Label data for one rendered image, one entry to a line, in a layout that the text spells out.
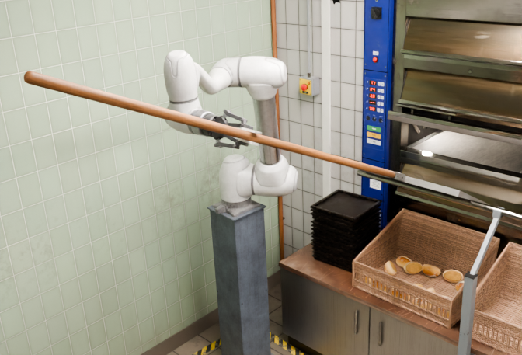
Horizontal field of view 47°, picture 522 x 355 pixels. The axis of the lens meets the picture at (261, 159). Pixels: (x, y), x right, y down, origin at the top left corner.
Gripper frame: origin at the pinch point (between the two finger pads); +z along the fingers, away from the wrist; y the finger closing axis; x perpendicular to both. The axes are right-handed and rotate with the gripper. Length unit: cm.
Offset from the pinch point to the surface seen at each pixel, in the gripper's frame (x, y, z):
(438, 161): -150, -12, -7
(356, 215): -131, 26, -34
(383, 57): -125, -57, -40
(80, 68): -5, -9, -119
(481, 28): -122, -76, 9
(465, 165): -149, -14, 8
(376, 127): -142, -22, -43
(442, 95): -134, -44, -7
